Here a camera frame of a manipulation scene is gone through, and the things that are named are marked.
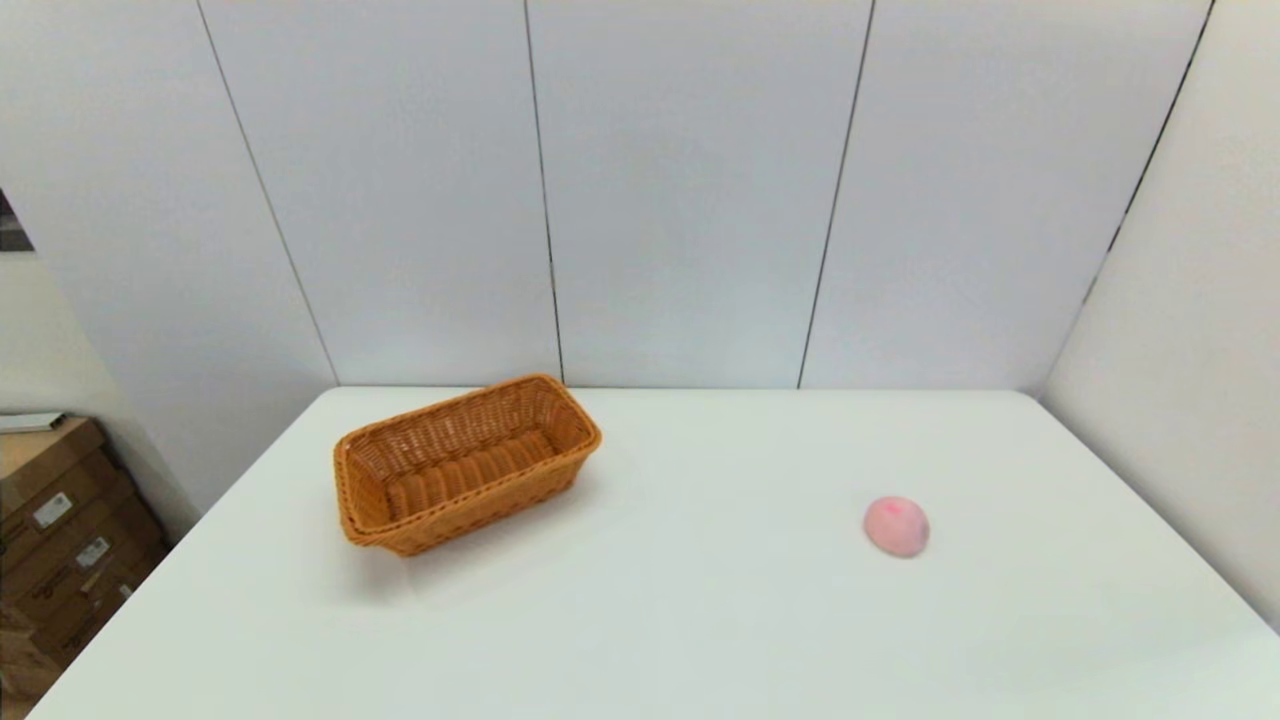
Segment brown cardboard box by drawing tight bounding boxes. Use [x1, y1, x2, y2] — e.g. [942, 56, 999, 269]
[0, 418, 136, 546]
[0, 500, 167, 613]
[0, 560, 171, 673]

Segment dark wall picture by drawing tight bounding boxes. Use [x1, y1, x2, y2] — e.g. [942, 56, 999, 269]
[0, 190, 34, 253]

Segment orange woven wicker basket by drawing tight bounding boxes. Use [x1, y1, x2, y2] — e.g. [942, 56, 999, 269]
[333, 373, 603, 558]

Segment pink peach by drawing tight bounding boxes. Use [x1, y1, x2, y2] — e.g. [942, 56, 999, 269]
[863, 496, 931, 558]

